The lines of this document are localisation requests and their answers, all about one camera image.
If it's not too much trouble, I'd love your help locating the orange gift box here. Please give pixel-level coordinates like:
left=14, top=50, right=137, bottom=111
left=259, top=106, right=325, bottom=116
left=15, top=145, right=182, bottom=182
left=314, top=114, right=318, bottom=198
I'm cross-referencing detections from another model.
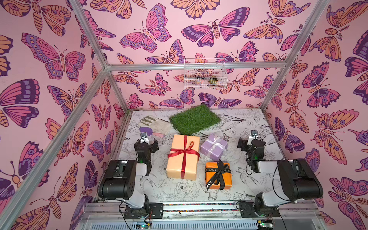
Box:
left=205, top=161, right=232, bottom=190

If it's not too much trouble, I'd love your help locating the large tan gift box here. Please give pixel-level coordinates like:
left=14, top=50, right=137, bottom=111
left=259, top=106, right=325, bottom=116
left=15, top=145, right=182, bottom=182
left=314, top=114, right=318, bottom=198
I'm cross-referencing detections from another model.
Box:
left=166, top=133, right=201, bottom=181

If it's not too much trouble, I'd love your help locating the lilac gift box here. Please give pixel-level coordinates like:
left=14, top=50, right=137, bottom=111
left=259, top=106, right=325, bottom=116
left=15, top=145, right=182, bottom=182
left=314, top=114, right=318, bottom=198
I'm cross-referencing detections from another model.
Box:
left=200, top=134, right=228, bottom=162

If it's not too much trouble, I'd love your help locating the black lettered ribbon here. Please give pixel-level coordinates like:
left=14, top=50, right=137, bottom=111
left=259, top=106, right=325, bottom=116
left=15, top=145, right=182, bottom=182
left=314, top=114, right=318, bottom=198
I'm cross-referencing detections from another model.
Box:
left=205, top=159, right=232, bottom=191

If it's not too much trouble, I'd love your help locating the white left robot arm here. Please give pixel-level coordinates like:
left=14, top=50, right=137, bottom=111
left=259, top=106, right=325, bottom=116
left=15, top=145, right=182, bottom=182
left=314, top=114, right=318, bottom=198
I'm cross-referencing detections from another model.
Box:
left=98, top=139, right=159, bottom=212

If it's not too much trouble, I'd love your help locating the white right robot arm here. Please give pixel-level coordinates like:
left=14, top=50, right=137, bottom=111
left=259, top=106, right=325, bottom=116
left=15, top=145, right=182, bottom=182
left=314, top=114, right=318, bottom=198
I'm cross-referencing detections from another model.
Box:
left=237, top=138, right=324, bottom=210

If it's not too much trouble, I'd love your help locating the white satin ribbon bow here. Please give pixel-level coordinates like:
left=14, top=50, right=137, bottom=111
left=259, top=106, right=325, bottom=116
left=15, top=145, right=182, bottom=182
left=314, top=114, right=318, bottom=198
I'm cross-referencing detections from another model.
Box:
left=205, top=134, right=228, bottom=158

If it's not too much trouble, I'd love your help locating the red ribbon bow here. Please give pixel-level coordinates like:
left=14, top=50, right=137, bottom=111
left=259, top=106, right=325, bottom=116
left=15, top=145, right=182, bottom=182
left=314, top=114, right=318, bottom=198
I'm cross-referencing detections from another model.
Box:
left=167, top=135, right=201, bottom=179

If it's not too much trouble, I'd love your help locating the purple pink hand trowel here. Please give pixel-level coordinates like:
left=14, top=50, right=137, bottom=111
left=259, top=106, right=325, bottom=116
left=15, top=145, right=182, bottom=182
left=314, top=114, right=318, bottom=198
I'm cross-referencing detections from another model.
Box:
left=140, top=127, right=165, bottom=138

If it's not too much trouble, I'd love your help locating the beige gardening glove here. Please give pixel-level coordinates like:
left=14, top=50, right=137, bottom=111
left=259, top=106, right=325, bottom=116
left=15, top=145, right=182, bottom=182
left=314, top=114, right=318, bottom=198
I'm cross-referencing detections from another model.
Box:
left=139, top=116, right=172, bottom=134

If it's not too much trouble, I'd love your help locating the green artificial grass mat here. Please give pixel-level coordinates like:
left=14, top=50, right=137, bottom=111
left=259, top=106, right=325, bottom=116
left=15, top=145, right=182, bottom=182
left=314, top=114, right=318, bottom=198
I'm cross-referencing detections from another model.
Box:
left=169, top=104, right=220, bottom=136

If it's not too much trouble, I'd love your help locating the green item in basket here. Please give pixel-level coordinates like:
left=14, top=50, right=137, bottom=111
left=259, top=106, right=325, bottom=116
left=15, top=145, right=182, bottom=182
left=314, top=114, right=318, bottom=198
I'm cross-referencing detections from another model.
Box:
left=208, top=76, right=218, bottom=87

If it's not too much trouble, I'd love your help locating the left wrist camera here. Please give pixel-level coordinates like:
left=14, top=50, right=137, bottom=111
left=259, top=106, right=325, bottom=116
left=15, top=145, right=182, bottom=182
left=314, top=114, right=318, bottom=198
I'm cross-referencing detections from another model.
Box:
left=140, top=133, right=150, bottom=144

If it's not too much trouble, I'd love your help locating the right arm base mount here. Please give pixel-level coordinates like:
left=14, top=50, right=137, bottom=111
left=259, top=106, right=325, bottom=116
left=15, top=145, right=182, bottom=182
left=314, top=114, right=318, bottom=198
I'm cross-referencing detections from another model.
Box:
left=235, top=200, right=281, bottom=218

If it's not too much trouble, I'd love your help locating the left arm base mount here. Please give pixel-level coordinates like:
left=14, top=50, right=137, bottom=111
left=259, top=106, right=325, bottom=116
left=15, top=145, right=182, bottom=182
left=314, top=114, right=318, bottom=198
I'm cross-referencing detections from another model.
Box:
left=123, top=203, right=164, bottom=219

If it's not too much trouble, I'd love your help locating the aluminium front rail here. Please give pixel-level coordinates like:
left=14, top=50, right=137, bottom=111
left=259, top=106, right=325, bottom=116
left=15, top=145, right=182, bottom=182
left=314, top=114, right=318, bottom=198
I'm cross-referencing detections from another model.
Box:
left=77, top=200, right=328, bottom=230

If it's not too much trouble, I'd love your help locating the white wire basket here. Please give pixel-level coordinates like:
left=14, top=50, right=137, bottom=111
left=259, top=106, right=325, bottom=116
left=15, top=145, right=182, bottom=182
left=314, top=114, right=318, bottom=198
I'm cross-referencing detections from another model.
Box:
left=183, top=61, right=228, bottom=90

